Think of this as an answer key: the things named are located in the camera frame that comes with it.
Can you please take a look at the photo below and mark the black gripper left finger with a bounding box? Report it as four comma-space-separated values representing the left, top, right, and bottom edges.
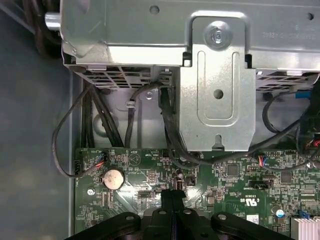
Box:
66, 190, 174, 240

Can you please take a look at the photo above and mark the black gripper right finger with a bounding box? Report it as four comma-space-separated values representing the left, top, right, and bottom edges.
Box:
172, 190, 288, 240

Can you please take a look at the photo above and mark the green motherboard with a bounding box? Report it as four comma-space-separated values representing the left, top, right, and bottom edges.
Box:
74, 147, 320, 240

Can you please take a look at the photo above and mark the round coin battery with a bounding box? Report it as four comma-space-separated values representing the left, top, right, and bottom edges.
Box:
99, 167, 125, 191

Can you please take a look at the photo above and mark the silver finned heatsink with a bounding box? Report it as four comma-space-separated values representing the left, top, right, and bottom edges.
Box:
291, 216, 320, 235

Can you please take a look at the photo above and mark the black open PC case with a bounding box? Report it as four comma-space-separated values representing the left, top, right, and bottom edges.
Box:
0, 0, 182, 240

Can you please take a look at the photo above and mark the silver metal drive cage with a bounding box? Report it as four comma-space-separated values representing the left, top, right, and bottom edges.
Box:
44, 0, 320, 153

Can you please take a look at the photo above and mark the sleeved black cable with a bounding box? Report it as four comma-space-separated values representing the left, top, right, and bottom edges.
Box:
124, 81, 163, 148

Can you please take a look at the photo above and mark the flat black cable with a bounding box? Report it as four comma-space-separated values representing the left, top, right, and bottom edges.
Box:
158, 86, 201, 166

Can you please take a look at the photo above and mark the thick black cable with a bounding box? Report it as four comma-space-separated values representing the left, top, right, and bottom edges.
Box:
21, 0, 63, 57
81, 83, 96, 149
92, 86, 126, 149

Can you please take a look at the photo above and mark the thin black wire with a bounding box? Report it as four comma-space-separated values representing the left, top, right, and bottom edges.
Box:
51, 84, 106, 179
197, 91, 320, 171

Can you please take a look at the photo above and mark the black cable connector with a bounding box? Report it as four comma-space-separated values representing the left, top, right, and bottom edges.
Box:
298, 87, 320, 154

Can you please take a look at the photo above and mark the silver bracket screw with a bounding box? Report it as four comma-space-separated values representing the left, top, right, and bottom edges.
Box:
203, 21, 232, 51

